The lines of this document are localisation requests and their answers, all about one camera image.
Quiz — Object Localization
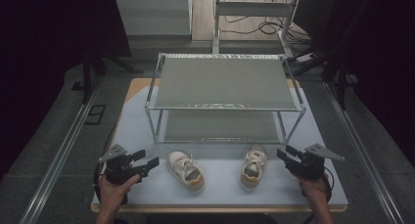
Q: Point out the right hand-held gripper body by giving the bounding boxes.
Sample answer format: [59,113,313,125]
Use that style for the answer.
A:
[286,143,346,182]

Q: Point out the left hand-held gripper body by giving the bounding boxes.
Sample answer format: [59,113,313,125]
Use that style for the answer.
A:
[97,144,150,187]

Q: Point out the white sneaker with yellow heel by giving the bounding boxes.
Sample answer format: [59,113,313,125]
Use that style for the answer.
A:
[240,144,269,192]
[166,150,207,194]

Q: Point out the grey two-tier shoe rack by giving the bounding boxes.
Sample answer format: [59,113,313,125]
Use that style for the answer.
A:
[144,52,307,146]

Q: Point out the person's right hand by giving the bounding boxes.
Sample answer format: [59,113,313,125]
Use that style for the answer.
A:
[294,172,329,206]

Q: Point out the person's left hand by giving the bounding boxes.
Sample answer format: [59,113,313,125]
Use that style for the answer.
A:
[98,173,142,215]

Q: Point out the pale blue table mat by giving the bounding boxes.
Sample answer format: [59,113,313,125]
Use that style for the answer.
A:
[91,77,348,208]

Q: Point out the black floor stand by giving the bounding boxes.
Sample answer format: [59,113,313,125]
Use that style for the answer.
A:
[292,46,348,112]
[80,51,145,105]

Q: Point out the dark curtain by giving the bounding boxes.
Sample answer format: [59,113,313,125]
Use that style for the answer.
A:
[292,0,415,168]
[0,0,132,181]

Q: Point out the grey cabinet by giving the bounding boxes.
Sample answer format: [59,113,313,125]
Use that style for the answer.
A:
[112,0,194,42]

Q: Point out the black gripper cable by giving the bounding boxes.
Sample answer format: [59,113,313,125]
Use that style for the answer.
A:
[321,166,335,203]

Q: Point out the metal floor rail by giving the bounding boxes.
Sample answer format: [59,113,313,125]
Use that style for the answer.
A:
[322,81,406,224]
[19,76,103,224]

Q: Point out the black floor cables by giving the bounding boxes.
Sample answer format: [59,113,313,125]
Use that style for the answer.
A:
[218,0,312,46]

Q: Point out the white metal stand frame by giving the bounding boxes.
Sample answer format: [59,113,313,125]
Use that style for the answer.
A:
[211,0,303,58]

